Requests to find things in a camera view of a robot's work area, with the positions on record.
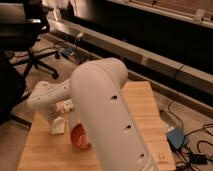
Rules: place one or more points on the black office chair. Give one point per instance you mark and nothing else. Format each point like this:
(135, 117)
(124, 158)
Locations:
(21, 22)

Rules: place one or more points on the black power adapter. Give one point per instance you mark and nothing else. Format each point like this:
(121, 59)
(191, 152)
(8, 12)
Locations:
(198, 159)

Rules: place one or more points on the blue device on floor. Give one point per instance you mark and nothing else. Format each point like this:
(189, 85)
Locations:
(177, 139)

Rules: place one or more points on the white sponge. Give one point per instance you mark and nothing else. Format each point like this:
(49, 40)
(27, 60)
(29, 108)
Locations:
(58, 126)

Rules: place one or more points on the red bowl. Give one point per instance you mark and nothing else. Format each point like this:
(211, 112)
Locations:
(79, 138)

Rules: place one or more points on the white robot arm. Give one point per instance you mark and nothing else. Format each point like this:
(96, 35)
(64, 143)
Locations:
(95, 91)

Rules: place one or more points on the blue box on floor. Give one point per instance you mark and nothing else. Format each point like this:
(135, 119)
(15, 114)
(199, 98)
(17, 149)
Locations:
(67, 52)

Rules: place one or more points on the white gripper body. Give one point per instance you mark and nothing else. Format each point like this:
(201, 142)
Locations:
(54, 110)

